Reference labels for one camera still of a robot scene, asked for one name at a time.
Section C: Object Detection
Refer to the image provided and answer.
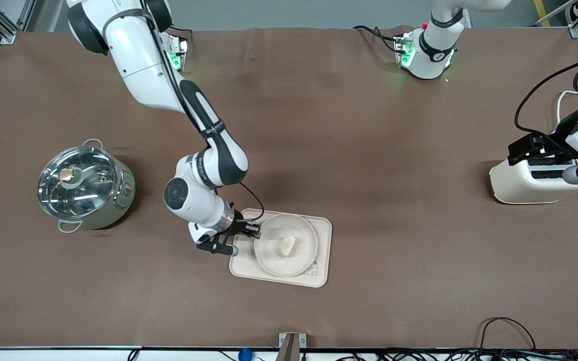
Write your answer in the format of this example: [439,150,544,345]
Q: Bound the white cable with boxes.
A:
[556,90,578,123]

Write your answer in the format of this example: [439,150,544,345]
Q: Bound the cream tray with rabbit print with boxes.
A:
[229,208,333,288]

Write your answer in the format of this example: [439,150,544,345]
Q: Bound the stainless steel pot with handles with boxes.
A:
[37,138,136,234]

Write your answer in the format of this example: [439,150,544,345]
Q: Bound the glass pot lid with knob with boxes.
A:
[37,146,120,220]

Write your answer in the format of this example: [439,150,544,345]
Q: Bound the black looped cable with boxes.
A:
[479,317,536,351]

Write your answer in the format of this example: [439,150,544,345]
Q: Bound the black base cable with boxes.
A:
[353,25,401,53]

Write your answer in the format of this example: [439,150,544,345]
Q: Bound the grey metal table bracket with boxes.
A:
[278,332,308,361]

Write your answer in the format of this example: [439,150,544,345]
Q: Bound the cream toaster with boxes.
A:
[489,158,578,205]

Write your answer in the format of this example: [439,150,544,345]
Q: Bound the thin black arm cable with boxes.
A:
[141,0,265,224]

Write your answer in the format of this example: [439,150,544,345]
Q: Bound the long black gripper cable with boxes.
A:
[514,50,578,146]

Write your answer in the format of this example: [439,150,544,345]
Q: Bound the translucent round plate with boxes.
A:
[253,213,318,277]

